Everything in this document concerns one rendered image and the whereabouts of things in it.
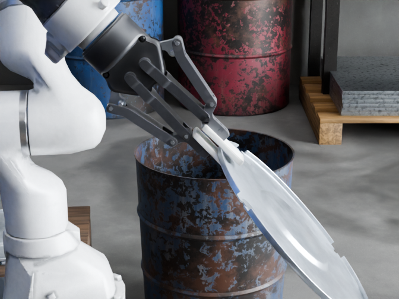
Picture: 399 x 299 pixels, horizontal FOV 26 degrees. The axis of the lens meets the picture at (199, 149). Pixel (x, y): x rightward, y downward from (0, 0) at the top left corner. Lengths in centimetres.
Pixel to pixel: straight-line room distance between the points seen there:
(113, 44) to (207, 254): 120
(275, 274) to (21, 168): 100
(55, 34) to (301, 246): 39
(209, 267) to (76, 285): 69
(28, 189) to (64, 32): 50
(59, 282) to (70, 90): 34
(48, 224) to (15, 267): 10
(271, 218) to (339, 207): 215
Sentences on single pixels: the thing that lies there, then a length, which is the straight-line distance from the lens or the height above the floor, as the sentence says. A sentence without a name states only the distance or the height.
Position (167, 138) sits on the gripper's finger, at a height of 88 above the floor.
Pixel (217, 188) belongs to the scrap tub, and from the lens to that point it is 208.
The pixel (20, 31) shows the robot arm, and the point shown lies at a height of 93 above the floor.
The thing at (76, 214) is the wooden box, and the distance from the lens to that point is 223.
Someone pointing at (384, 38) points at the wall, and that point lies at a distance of 493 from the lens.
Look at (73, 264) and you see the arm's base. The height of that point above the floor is 54.
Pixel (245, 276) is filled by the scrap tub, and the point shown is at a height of 21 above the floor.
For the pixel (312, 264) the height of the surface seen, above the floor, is 74.
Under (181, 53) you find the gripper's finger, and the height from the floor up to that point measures 99.
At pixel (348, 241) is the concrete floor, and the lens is 294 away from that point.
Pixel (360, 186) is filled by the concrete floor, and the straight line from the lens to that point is 342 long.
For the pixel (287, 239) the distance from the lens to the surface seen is 105.
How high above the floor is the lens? 121
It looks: 19 degrees down
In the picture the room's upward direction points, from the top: straight up
